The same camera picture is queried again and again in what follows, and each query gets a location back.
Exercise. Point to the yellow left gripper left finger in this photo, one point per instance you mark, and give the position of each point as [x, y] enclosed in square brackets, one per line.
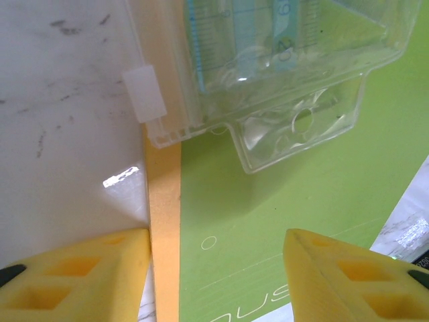
[73, 281]

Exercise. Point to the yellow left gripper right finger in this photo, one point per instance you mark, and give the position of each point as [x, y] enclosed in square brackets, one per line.
[342, 288]

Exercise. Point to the green notebook with orange spine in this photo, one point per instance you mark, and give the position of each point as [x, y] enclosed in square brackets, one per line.
[234, 218]

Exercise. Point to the clear plastic ruler case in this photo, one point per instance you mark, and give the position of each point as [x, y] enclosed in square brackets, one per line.
[335, 84]

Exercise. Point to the clear ruler with teal band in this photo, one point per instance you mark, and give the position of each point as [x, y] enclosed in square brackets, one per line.
[285, 33]

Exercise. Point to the blue-edged transparent ruler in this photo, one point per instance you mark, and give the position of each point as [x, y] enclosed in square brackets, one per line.
[198, 50]

